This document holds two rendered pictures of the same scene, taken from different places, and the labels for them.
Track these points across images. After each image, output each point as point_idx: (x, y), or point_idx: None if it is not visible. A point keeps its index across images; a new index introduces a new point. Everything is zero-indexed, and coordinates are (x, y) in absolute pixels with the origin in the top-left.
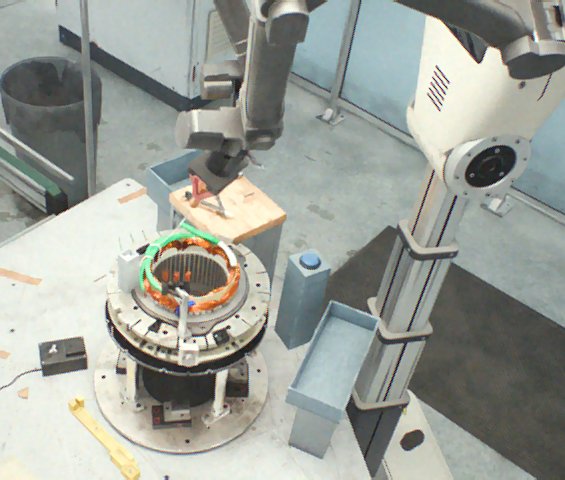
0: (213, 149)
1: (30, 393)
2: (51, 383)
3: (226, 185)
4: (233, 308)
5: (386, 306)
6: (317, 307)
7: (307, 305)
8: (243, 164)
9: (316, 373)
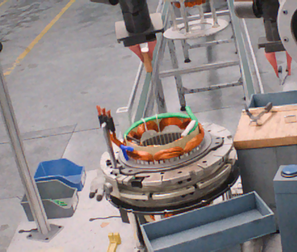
0: (106, 2)
1: (106, 226)
2: (121, 226)
3: (133, 40)
4: (163, 167)
5: None
6: None
7: (288, 218)
8: (156, 28)
9: (188, 236)
